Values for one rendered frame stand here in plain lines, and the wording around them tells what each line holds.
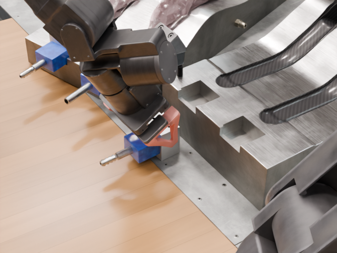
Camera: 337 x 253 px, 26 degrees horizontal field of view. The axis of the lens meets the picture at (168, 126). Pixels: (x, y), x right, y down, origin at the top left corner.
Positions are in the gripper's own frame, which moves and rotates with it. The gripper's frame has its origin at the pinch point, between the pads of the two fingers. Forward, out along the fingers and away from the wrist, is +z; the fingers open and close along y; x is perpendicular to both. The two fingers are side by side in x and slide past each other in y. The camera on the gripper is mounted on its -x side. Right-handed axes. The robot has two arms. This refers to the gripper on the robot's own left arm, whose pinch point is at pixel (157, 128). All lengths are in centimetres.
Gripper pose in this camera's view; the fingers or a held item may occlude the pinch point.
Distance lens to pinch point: 113.9
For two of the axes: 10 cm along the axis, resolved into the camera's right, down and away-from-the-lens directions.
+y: -5.8, -5.2, 6.3
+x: -7.1, 7.0, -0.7
